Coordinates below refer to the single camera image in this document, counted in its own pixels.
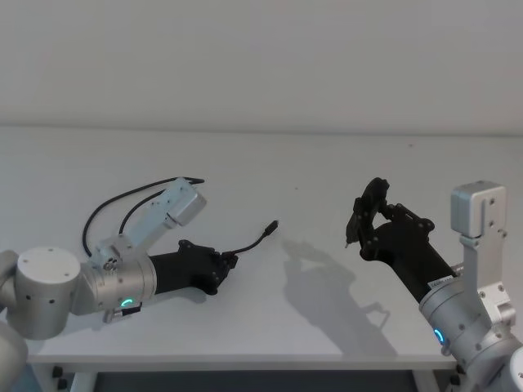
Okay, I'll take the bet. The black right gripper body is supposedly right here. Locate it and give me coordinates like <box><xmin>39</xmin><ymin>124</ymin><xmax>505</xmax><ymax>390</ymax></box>
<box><xmin>358</xmin><ymin>203</ymin><xmax>455</xmax><ymax>303</ymax></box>

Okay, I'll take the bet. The thin black cable with plug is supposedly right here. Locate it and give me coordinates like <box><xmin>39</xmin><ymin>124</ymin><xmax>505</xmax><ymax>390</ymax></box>
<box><xmin>226</xmin><ymin>220</ymin><xmax>280</xmax><ymax>260</ymax></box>

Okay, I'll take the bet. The white table frame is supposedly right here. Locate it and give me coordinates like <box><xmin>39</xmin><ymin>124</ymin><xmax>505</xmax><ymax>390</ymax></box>
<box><xmin>27</xmin><ymin>354</ymin><xmax>459</xmax><ymax>392</ymax></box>

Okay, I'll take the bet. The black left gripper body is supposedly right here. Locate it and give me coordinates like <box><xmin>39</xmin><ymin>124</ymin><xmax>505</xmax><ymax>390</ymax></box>
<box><xmin>150</xmin><ymin>240</ymin><xmax>225</xmax><ymax>296</ymax></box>

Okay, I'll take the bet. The short black camera cable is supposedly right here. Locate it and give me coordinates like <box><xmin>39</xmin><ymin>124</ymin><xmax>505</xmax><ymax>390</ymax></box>
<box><xmin>118</xmin><ymin>185</ymin><xmax>175</xmax><ymax>238</ymax></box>

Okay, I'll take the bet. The long black camera cable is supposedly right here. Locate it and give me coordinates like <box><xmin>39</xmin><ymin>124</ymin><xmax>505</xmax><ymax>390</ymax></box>
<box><xmin>82</xmin><ymin>176</ymin><xmax>206</xmax><ymax>259</ymax></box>

